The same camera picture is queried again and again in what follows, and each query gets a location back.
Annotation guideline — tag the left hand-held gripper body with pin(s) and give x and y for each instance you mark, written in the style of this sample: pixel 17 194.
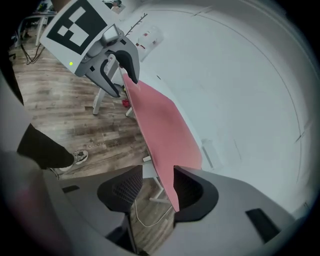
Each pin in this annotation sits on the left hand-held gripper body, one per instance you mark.
pixel 75 27

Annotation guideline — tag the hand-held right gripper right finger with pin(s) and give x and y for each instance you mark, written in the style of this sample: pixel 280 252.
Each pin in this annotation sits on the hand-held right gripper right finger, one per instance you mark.
pixel 225 220

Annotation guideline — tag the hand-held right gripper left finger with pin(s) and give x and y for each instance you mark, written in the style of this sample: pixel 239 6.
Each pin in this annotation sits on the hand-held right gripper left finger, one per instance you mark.
pixel 100 207

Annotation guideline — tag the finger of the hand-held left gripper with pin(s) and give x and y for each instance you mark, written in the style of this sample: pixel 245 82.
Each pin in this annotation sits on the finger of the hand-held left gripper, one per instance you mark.
pixel 103 77
pixel 131 62

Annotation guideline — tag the pink cloth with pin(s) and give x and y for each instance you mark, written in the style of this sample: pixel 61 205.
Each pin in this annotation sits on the pink cloth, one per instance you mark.
pixel 165 130

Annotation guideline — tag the white desk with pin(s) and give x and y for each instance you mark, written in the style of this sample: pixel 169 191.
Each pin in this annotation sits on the white desk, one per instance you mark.
pixel 98 100

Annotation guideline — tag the white cardboard box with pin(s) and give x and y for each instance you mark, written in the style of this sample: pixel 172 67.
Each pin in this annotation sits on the white cardboard box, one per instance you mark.
pixel 150 37

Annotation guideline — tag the red crumpled object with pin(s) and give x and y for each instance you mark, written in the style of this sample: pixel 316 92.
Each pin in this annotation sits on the red crumpled object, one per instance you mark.
pixel 125 102

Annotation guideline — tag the person's grey sneaker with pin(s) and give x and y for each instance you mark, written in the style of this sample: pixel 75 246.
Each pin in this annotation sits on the person's grey sneaker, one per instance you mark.
pixel 80 156

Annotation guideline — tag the person's black trousers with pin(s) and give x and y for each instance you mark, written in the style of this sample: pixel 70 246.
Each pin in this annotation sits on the person's black trousers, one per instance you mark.
pixel 42 150

